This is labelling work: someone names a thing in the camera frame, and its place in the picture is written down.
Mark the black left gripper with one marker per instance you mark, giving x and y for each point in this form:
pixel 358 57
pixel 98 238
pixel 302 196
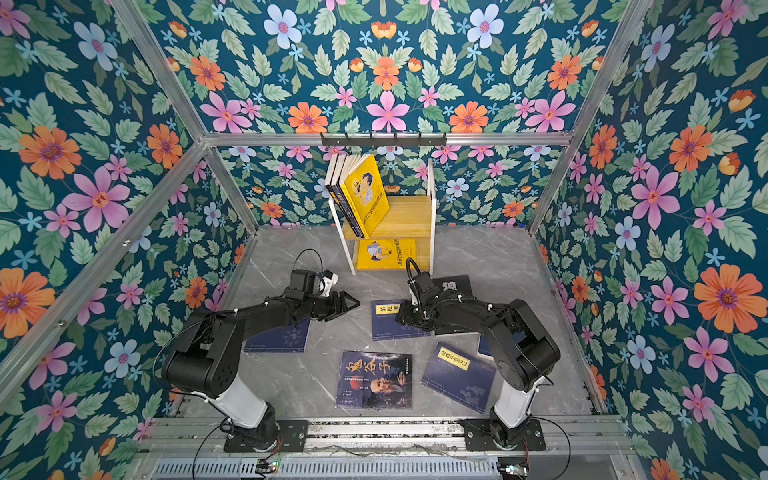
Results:
pixel 340 305

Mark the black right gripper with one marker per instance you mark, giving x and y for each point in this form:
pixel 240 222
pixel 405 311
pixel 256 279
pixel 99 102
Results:
pixel 405 317

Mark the dark blue paperback book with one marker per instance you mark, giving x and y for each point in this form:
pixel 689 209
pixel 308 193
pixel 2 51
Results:
pixel 341 200

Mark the yellow cartoon boy book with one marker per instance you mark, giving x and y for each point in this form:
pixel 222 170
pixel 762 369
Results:
pixel 362 185

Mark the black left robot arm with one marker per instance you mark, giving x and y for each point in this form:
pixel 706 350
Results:
pixel 204 358

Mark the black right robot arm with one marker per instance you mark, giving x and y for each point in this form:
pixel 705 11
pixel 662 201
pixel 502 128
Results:
pixel 523 351

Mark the black wolf cover book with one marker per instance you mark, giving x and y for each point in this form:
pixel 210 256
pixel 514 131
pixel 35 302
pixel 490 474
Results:
pixel 460 284

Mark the navy book yellow label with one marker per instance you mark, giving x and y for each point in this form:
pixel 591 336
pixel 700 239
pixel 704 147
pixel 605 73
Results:
pixel 384 325

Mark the yellow book on lower shelf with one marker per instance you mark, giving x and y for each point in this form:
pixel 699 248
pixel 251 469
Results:
pixel 385 254

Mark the navy book left side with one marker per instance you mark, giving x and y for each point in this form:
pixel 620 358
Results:
pixel 289 339

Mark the navy book far right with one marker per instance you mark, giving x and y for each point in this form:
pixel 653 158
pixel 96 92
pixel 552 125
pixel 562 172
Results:
pixel 483 348

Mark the dark portrait cover book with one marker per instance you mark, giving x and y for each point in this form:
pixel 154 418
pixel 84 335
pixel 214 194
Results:
pixel 375 381

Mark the navy book tilted front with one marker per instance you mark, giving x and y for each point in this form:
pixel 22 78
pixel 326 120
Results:
pixel 459 376

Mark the book standing on shelf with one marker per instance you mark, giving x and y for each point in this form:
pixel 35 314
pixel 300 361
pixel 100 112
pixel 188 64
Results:
pixel 331 168

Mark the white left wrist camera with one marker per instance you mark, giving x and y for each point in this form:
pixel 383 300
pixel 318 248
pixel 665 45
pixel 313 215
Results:
pixel 327 280

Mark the white frame wooden bookshelf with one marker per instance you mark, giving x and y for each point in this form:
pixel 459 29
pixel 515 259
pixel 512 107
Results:
pixel 409 217

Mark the metal coat hook rail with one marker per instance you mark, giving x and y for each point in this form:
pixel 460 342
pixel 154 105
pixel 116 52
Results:
pixel 373 141

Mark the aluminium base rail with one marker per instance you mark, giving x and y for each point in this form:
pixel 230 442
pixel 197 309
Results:
pixel 559 447

